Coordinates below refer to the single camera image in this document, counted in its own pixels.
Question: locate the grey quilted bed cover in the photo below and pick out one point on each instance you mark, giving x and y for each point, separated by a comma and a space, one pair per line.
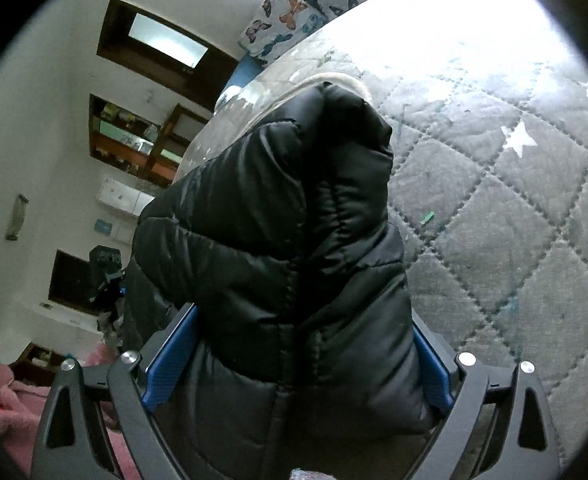
498, 200

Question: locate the wall lamp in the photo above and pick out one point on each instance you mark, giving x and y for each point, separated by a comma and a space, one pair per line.
16, 217

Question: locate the dark wooden window frame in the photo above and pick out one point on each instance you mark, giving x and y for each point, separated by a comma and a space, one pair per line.
164, 40

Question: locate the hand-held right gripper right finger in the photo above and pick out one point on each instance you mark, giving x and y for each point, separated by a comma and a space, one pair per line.
433, 377

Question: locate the small green scrap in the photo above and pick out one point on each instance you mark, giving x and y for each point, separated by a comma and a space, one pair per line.
426, 217

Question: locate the wooden wall shelf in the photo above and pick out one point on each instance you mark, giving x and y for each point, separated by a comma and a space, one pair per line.
139, 140

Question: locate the black puffer jacket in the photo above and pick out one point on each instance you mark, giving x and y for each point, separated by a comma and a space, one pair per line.
284, 260

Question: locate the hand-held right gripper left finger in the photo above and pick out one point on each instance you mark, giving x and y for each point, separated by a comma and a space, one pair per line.
170, 360

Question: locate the white wall cabinet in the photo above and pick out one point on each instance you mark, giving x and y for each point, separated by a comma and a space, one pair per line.
124, 195

